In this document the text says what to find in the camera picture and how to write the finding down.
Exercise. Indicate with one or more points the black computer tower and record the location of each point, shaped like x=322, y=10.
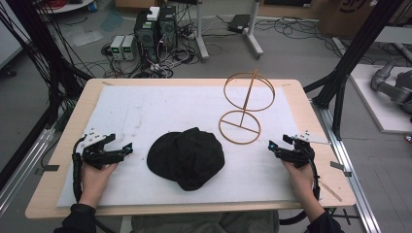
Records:
x=167, y=27
x=146, y=35

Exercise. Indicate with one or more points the grey power supply unit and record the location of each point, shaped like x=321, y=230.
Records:
x=117, y=48
x=129, y=48

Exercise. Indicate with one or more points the black metal frame post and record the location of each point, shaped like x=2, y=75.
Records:
x=356, y=55
x=42, y=48

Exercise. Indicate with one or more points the flat black box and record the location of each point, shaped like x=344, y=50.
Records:
x=239, y=23

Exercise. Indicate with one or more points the white metal stand leg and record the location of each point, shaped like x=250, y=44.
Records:
x=201, y=32
x=255, y=32

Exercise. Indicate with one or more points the person's left hand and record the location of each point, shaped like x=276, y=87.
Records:
x=94, y=181

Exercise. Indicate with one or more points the white board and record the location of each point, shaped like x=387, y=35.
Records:
x=379, y=106

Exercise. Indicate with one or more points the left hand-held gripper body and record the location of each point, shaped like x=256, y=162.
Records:
x=97, y=155

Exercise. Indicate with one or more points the small white box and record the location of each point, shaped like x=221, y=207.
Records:
x=153, y=13

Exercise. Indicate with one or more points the aluminium rail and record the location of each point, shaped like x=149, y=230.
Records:
x=22, y=171
x=346, y=168

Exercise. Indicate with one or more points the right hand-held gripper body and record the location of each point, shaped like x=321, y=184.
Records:
x=299, y=155

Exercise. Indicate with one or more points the brown cardboard box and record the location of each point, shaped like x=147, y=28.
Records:
x=350, y=16

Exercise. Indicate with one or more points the person's grey trousers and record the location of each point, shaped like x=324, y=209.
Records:
x=207, y=223

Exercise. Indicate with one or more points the person's right hand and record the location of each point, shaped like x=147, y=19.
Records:
x=301, y=181

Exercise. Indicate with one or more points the black cap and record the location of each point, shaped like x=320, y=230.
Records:
x=186, y=158

